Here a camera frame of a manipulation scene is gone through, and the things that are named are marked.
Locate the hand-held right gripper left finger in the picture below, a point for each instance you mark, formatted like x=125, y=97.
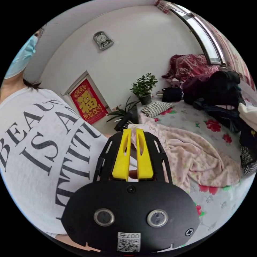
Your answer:
x=121, y=160

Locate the black bag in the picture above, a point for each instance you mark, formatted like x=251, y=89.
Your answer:
x=171, y=94

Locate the grey wall clock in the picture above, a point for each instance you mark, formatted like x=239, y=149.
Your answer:
x=102, y=40

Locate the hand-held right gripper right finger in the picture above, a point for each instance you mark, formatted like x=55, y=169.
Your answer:
x=145, y=164

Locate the potted green bushy plant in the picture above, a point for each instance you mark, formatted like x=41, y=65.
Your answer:
x=143, y=86

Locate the striped pillow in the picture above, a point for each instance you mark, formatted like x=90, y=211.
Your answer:
x=155, y=108

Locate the pile of clothes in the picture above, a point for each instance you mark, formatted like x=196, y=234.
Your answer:
x=220, y=90

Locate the dark red patterned quilt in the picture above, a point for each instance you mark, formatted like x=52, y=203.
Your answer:
x=188, y=64

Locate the red patterned curtain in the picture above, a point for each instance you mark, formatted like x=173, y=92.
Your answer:
x=239, y=60

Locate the potted long-leaved plant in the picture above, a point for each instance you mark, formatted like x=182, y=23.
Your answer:
x=122, y=112

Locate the person's body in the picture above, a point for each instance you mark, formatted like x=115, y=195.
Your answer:
x=40, y=140

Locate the white cupboard door red poster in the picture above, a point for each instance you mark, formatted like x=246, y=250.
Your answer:
x=88, y=100

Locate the bed with floral sheet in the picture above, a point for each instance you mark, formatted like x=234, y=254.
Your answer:
x=186, y=124

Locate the person's right forearm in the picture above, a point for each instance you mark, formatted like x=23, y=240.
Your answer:
x=80, y=244

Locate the window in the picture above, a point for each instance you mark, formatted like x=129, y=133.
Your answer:
x=202, y=32

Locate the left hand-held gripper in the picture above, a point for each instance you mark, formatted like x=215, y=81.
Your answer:
x=125, y=120

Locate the pink skirt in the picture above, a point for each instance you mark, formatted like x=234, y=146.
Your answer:
x=192, y=152

